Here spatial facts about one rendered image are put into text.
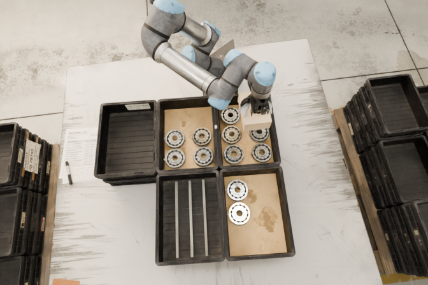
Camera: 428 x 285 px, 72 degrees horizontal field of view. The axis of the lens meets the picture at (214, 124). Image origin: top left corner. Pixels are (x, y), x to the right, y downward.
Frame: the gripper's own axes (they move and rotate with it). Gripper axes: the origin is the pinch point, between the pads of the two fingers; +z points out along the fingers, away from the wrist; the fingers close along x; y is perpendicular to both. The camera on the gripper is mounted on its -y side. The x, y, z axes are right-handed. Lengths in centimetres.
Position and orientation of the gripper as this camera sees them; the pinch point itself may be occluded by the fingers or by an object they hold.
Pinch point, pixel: (254, 109)
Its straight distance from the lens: 133.8
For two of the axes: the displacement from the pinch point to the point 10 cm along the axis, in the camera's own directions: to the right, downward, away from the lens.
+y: 1.2, 9.2, -3.8
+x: 9.9, -1.2, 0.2
